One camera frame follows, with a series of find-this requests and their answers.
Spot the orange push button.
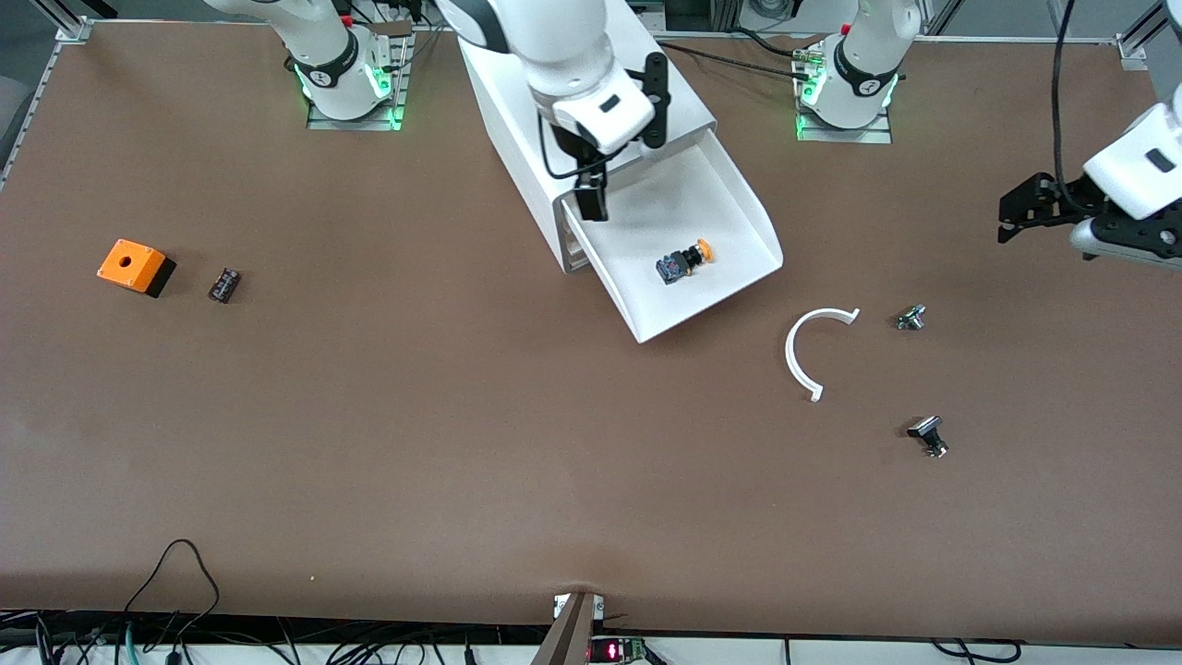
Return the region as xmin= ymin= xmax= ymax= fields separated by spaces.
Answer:
xmin=655 ymin=237 xmax=715 ymax=286

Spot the white drawer cabinet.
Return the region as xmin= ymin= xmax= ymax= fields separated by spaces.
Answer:
xmin=457 ymin=0 xmax=718 ymax=275

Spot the orange box with hole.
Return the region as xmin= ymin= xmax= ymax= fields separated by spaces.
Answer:
xmin=96 ymin=239 xmax=177 ymax=299

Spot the black box red display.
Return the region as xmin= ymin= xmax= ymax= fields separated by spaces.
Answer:
xmin=589 ymin=635 xmax=649 ymax=665

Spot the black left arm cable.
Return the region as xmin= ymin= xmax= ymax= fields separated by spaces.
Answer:
xmin=1051 ymin=0 xmax=1081 ymax=218

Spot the aluminium frame profile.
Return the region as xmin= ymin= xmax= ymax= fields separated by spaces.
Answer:
xmin=1116 ymin=0 xmax=1182 ymax=73
xmin=28 ymin=0 xmax=95 ymax=44

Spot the black cable on table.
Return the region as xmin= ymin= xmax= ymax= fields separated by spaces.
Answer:
xmin=651 ymin=37 xmax=814 ymax=84

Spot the black switch with white face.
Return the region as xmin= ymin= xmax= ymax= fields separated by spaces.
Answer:
xmin=906 ymin=415 xmax=951 ymax=461

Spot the white half-ring bracket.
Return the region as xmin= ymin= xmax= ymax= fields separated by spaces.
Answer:
xmin=785 ymin=307 xmax=862 ymax=404

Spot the brown metal post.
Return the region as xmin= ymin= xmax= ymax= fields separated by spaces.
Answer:
xmin=531 ymin=591 xmax=607 ymax=665

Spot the black looped cable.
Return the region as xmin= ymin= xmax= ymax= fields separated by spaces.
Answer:
xmin=123 ymin=538 xmax=222 ymax=640

